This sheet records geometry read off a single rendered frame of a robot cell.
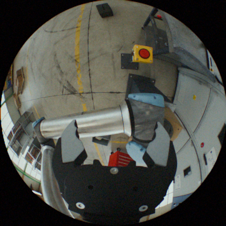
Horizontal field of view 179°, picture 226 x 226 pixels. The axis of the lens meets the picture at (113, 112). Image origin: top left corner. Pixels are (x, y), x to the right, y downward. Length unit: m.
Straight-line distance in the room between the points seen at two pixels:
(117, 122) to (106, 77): 1.07
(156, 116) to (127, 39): 1.20
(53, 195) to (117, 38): 1.54
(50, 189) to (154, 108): 0.46
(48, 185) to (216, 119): 1.20
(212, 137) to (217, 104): 0.31
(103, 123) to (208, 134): 1.02
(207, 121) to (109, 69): 1.48
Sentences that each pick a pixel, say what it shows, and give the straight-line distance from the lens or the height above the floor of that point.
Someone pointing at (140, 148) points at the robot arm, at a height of 1.08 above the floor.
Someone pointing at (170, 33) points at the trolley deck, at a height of 0.84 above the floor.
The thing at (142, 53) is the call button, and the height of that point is 0.91.
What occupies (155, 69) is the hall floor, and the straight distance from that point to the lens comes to 1.34.
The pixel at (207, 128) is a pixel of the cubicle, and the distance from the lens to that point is 1.03.
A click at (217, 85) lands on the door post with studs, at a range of 1.03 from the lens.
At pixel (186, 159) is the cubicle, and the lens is 1.29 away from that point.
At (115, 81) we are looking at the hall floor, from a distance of 1.28.
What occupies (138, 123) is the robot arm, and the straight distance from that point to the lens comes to 0.27.
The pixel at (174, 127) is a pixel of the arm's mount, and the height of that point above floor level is 0.95.
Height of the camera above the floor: 1.25
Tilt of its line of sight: 55 degrees down
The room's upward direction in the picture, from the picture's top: 168 degrees counter-clockwise
